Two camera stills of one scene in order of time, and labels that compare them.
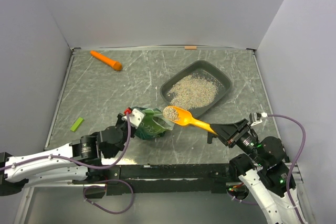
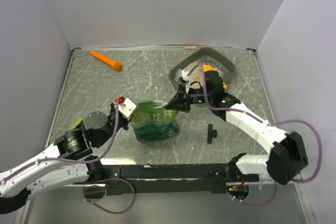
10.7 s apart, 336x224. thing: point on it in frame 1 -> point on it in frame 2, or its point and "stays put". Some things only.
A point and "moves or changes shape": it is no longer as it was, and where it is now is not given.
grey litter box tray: (196, 88) -> (209, 53)
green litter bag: (153, 125) moves or changes shape
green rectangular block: (77, 124) stays put
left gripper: (119, 118) -> (126, 123)
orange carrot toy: (116, 65) stays put
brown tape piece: (190, 47) stays put
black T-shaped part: (210, 136) stays put
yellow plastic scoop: (180, 117) -> (207, 67)
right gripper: (226, 131) -> (181, 102)
